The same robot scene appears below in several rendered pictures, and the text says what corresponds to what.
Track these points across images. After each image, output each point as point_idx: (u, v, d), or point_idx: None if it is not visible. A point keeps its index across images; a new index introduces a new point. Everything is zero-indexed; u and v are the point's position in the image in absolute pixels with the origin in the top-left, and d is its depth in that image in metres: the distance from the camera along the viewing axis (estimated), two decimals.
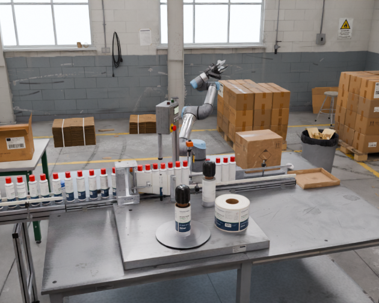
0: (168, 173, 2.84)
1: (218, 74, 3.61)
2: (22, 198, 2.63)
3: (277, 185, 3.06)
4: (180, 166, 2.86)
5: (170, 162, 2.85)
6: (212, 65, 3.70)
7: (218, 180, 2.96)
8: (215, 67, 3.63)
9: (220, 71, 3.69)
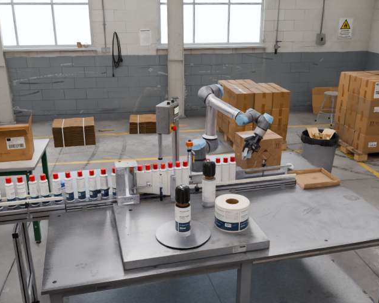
0: (168, 173, 2.84)
1: (244, 140, 3.02)
2: (22, 198, 2.63)
3: (277, 185, 3.06)
4: (180, 166, 2.86)
5: (170, 162, 2.85)
6: (251, 146, 2.89)
7: (218, 180, 2.96)
8: (243, 145, 2.95)
9: (249, 149, 2.97)
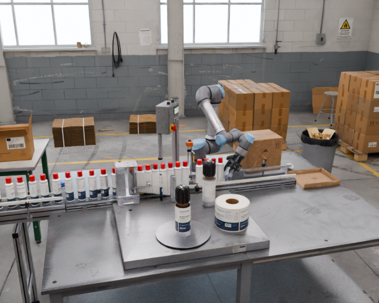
0: (168, 173, 2.84)
1: (226, 158, 3.03)
2: (22, 198, 2.63)
3: (277, 185, 3.06)
4: (180, 166, 2.86)
5: (170, 162, 2.85)
6: (233, 166, 2.90)
7: None
8: (225, 163, 2.96)
9: (231, 168, 2.99)
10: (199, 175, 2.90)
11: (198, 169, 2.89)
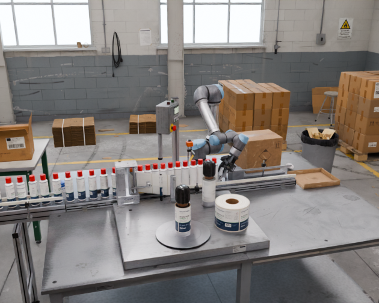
0: (168, 173, 2.84)
1: (220, 159, 3.02)
2: (22, 198, 2.63)
3: (277, 185, 3.06)
4: (180, 166, 2.86)
5: (170, 162, 2.85)
6: (227, 166, 2.89)
7: (198, 182, 2.93)
8: (219, 164, 2.95)
9: (225, 169, 2.98)
10: (193, 175, 2.89)
11: (192, 170, 2.88)
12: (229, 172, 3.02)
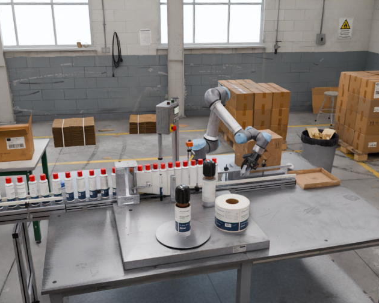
0: (168, 173, 2.84)
1: (243, 156, 3.06)
2: (22, 198, 2.63)
3: (277, 185, 3.06)
4: (180, 166, 2.86)
5: (170, 162, 2.85)
6: (249, 164, 2.93)
7: (198, 182, 2.93)
8: (242, 162, 2.99)
9: (248, 166, 3.02)
10: (193, 175, 2.89)
11: (192, 170, 2.88)
12: (229, 172, 3.02)
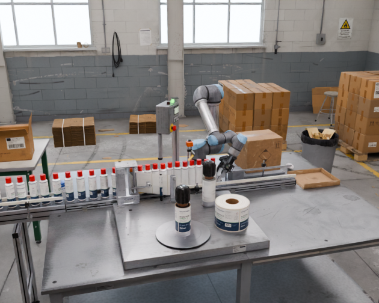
0: (168, 173, 2.84)
1: (219, 159, 3.02)
2: (22, 198, 2.63)
3: (277, 185, 3.06)
4: (179, 166, 2.86)
5: (169, 162, 2.85)
6: (225, 167, 2.89)
7: (197, 182, 2.93)
8: (218, 165, 2.95)
9: (224, 169, 2.97)
10: (192, 175, 2.89)
11: (191, 170, 2.88)
12: (229, 172, 3.02)
